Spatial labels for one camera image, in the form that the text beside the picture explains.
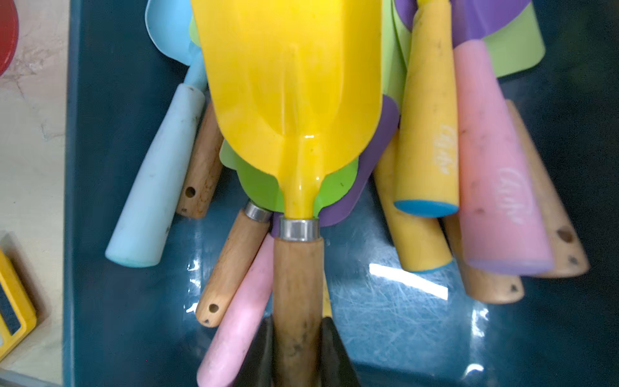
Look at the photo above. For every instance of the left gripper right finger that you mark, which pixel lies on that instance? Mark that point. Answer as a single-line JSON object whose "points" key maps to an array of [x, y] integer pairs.
{"points": [[335, 365]]}

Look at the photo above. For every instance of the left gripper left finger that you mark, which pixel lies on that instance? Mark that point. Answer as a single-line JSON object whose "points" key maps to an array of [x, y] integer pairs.
{"points": [[256, 369]]}

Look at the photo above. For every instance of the green shovel yellow handle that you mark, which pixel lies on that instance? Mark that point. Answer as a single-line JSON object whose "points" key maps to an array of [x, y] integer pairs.
{"points": [[419, 242]]}

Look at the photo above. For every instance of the yellow shovel wooden handle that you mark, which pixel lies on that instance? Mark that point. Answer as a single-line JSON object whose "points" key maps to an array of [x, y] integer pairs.
{"points": [[297, 94]]}

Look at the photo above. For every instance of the teal plastic storage box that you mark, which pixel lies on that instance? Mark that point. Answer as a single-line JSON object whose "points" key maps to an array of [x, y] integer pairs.
{"points": [[136, 327]]}

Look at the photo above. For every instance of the light blue shovel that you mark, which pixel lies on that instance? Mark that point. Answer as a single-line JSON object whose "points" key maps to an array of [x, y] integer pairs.
{"points": [[143, 227]]}

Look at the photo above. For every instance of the yellow measuring device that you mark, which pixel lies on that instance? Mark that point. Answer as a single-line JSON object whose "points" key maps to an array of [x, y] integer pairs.
{"points": [[18, 315]]}

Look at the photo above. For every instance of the red pencil cup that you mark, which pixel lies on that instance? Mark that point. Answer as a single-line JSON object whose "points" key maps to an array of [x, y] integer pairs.
{"points": [[9, 33]]}

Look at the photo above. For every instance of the purple shovel long pink handle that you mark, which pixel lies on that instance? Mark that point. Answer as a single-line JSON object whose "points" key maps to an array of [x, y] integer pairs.
{"points": [[231, 342]]}

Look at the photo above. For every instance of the light green shovel wooden handle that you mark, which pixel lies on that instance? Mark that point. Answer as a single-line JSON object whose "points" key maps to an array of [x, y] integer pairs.
{"points": [[204, 170]]}

